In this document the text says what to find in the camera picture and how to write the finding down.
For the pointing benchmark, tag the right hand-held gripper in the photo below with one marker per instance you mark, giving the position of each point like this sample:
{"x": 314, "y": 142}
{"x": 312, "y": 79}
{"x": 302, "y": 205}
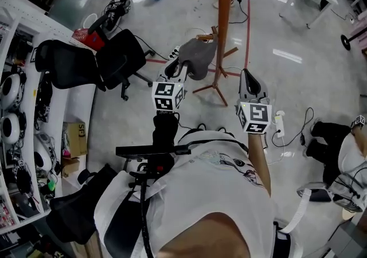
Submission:
{"x": 255, "y": 116}

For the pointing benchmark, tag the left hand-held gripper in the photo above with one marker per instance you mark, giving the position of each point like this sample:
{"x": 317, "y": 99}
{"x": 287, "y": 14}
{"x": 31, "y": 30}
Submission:
{"x": 167, "y": 95}

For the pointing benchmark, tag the gray hat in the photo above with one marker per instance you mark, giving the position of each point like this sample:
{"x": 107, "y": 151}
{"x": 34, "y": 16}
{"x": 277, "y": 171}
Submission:
{"x": 199, "y": 56}

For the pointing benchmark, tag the wooden coat stand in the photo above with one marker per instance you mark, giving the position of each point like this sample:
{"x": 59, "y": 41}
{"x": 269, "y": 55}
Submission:
{"x": 225, "y": 7}

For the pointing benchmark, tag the person's left forearm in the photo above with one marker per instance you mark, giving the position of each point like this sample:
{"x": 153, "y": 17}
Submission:
{"x": 164, "y": 130}

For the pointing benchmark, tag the person's right forearm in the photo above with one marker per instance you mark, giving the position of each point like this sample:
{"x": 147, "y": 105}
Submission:
{"x": 259, "y": 159}

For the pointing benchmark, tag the black rod with disc end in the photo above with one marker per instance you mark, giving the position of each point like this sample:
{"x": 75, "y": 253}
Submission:
{"x": 345, "y": 41}

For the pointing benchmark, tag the white power strip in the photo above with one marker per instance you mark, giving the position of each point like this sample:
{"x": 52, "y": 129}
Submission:
{"x": 174, "y": 52}
{"x": 280, "y": 125}

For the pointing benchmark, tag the black equipment bundle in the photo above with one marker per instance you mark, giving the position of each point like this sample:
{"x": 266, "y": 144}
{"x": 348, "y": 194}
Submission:
{"x": 117, "y": 7}

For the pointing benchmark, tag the black mesh office chair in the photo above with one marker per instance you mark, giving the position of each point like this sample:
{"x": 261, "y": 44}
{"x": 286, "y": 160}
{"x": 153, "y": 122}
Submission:
{"x": 86, "y": 64}

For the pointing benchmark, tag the black chest rig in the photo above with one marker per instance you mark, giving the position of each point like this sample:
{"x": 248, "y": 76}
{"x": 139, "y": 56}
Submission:
{"x": 155, "y": 162}

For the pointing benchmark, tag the red flat box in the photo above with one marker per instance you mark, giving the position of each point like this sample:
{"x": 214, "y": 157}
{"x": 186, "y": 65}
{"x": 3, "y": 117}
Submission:
{"x": 86, "y": 37}

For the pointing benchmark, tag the white storage shelf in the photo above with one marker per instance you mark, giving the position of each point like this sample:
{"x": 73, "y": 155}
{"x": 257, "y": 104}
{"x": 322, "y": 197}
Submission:
{"x": 77, "y": 102}

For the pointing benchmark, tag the person's white shirt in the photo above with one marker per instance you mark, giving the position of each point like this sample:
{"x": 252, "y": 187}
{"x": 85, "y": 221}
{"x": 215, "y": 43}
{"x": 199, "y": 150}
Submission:
{"x": 206, "y": 182}

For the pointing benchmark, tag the cardboard box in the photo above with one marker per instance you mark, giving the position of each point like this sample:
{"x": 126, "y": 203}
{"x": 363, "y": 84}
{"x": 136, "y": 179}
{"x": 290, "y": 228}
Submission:
{"x": 76, "y": 138}

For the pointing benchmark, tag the pink garment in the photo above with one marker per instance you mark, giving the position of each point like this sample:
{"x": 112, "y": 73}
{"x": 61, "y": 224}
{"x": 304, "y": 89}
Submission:
{"x": 361, "y": 29}

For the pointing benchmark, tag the white robot head shell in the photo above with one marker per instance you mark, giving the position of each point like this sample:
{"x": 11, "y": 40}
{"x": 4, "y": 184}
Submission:
{"x": 10, "y": 90}
{"x": 43, "y": 153}
{"x": 10, "y": 128}

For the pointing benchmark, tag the black padded chair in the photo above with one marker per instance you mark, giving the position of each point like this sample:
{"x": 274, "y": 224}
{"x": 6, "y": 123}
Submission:
{"x": 74, "y": 211}

